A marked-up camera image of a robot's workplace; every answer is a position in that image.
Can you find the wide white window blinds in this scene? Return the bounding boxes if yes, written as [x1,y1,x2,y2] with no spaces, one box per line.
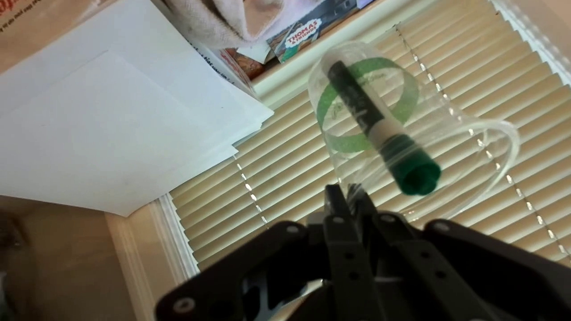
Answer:
[168,0,571,273]

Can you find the white paper stack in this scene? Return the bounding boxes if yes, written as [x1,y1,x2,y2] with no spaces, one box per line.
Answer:
[0,0,277,218]

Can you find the green marker pen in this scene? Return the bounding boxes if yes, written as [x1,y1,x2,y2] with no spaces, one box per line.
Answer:
[325,59,444,199]

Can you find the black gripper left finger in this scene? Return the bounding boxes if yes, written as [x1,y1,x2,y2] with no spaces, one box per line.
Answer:
[155,184,382,321]

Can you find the white printed game box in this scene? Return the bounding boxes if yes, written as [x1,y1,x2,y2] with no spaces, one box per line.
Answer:
[221,0,380,83]

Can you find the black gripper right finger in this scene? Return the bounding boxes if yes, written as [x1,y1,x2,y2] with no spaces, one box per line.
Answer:
[353,191,571,321]

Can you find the white cloth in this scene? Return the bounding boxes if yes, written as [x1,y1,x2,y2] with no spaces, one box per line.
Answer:
[155,0,287,52]

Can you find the clear plastic cup green band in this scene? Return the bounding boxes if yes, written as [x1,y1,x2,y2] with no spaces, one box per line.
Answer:
[305,40,523,225]

